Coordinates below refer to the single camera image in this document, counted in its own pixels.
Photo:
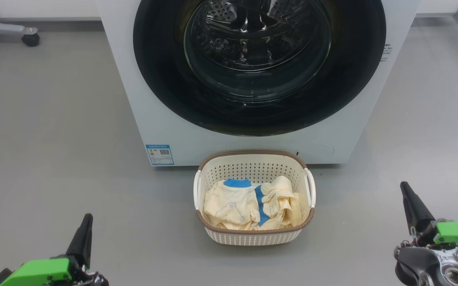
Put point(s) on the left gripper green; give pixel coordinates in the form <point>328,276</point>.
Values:
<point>42,272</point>

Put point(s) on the yellow baby garment blue trim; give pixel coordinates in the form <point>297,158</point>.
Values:
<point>280,200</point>

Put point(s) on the yellow bear print baby garment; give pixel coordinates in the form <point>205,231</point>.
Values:
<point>229,204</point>

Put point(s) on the black round glass washer door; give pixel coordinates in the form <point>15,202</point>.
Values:
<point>253,59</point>

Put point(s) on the white front-load washing machine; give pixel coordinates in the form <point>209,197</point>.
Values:
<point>153,119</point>

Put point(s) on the blue white energy label sticker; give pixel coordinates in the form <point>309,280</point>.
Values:
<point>160,155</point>

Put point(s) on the cream perforated plastic laundry basket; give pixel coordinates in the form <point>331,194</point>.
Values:
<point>253,238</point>

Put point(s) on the white partition panel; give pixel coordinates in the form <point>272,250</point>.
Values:
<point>435,6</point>

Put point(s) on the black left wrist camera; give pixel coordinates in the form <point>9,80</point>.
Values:
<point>0,278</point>

